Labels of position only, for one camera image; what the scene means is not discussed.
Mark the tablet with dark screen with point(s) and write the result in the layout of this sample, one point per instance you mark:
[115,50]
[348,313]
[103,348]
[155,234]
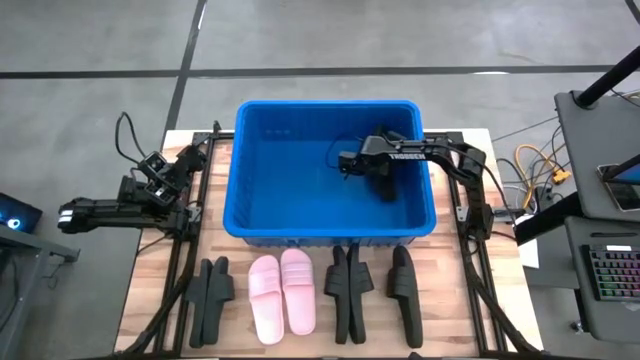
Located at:
[622,195]

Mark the black pole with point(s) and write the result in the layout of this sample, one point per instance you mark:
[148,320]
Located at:
[607,77]

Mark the grey desk with pole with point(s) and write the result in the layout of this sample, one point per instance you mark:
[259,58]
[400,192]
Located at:
[585,150]

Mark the grey desk with keyboard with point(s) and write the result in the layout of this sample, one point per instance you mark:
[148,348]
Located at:
[580,320]

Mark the white paper sheet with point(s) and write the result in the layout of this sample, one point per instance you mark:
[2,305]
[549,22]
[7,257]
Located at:
[530,252]

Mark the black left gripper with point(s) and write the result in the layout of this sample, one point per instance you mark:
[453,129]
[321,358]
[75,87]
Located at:
[174,184]

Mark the backlit keyboard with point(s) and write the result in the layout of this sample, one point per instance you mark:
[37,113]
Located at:
[615,272]

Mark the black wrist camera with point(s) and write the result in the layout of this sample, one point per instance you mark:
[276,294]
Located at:
[154,163]
[350,164]

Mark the grey metal frame bracket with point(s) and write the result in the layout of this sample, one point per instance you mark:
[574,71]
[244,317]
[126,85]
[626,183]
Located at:
[463,213]
[195,214]

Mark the black aluminium frame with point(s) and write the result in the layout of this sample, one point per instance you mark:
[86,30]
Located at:
[225,135]

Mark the pink rubber slide sandal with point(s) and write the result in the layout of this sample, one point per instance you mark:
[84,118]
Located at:
[266,300]
[297,295]

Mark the blue plastic bin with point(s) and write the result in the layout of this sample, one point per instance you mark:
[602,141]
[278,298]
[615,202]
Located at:
[280,190]

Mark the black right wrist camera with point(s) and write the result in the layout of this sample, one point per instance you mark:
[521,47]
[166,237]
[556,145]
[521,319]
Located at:
[350,164]

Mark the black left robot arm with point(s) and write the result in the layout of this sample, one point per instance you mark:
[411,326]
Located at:
[100,212]

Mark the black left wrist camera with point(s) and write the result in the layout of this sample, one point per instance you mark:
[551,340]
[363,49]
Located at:
[154,163]

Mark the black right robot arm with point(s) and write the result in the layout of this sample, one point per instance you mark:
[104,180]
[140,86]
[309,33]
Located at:
[470,165]

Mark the grey side cart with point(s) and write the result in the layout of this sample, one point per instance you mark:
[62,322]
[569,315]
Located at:
[15,280]

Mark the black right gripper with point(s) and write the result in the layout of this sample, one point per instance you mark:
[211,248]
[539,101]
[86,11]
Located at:
[375,159]

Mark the black slanted bar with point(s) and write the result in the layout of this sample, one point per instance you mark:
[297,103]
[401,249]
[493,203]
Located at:
[545,220]

